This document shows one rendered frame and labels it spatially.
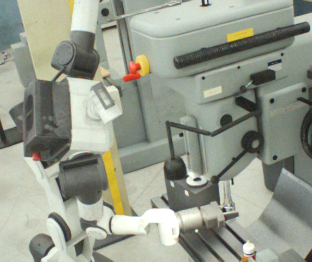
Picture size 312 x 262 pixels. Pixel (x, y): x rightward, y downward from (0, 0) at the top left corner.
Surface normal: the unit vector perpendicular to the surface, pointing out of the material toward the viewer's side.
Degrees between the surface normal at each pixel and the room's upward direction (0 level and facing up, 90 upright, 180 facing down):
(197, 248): 0
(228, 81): 90
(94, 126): 58
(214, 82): 90
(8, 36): 90
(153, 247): 0
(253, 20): 90
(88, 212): 113
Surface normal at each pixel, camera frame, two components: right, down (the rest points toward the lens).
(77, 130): 0.52, -0.31
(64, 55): -0.49, -0.04
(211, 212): -0.15, -0.89
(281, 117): 0.40, 0.34
